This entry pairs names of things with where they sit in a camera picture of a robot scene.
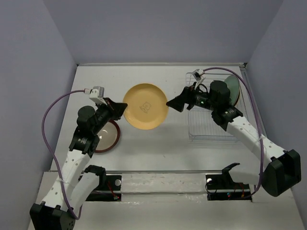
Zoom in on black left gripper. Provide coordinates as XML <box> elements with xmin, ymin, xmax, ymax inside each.
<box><xmin>92</xmin><ymin>97</ymin><xmax>128</xmax><ymax>134</ymax></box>

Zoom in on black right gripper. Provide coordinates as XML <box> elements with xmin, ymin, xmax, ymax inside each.
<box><xmin>166</xmin><ymin>81</ymin><xmax>218</xmax><ymax>112</ymax></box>

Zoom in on red rimmed white plate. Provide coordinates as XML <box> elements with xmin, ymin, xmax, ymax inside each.
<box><xmin>94</xmin><ymin>120</ymin><xmax>121</xmax><ymax>153</ymax></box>

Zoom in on pale orange plate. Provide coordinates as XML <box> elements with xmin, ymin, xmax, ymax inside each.
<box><xmin>123</xmin><ymin>83</ymin><xmax>168</xmax><ymax>130</ymax></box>

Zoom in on teal flower plate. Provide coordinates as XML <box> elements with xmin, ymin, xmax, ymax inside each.
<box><xmin>224</xmin><ymin>75</ymin><xmax>240</xmax><ymax>105</ymax></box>

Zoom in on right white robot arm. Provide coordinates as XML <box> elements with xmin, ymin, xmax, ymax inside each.
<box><xmin>166</xmin><ymin>80</ymin><xmax>301</xmax><ymax>197</ymax></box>

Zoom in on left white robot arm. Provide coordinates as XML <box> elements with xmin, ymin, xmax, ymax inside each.
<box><xmin>30</xmin><ymin>98</ymin><xmax>128</xmax><ymax>230</ymax></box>

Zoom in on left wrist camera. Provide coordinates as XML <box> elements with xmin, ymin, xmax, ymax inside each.
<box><xmin>89</xmin><ymin>86</ymin><xmax>105</xmax><ymax>104</ymax></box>

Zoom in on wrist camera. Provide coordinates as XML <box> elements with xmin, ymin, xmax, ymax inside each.
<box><xmin>192</xmin><ymin>69</ymin><xmax>204</xmax><ymax>81</ymax></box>
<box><xmin>89</xmin><ymin>86</ymin><xmax>105</xmax><ymax>104</ymax></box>

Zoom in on white wire dish rack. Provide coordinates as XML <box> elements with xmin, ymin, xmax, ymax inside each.
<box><xmin>188</xmin><ymin>73</ymin><xmax>247</xmax><ymax>143</ymax></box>

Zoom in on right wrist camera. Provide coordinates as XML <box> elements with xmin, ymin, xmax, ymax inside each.
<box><xmin>192</xmin><ymin>69</ymin><xmax>204</xmax><ymax>81</ymax></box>

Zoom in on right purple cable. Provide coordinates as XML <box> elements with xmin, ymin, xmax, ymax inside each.
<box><xmin>202</xmin><ymin>67</ymin><xmax>264</xmax><ymax>199</ymax></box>

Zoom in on purple cable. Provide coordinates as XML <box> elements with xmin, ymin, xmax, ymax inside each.
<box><xmin>202</xmin><ymin>67</ymin><xmax>264</xmax><ymax>199</ymax></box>
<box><xmin>42</xmin><ymin>89</ymin><xmax>92</xmax><ymax>220</ymax></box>

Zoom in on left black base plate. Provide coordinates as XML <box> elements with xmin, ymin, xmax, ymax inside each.
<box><xmin>86</xmin><ymin>174</ymin><xmax>122</xmax><ymax>202</ymax></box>

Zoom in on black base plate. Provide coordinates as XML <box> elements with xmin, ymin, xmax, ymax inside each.
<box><xmin>86</xmin><ymin>174</ymin><xmax>122</xmax><ymax>202</ymax></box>
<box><xmin>205</xmin><ymin>174</ymin><xmax>252</xmax><ymax>201</ymax></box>

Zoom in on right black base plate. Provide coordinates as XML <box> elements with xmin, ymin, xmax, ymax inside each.
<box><xmin>205</xmin><ymin>174</ymin><xmax>252</xmax><ymax>201</ymax></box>

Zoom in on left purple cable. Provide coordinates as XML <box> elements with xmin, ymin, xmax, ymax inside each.
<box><xmin>42</xmin><ymin>89</ymin><xmax>92</xmax><ymax>220</ymax></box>

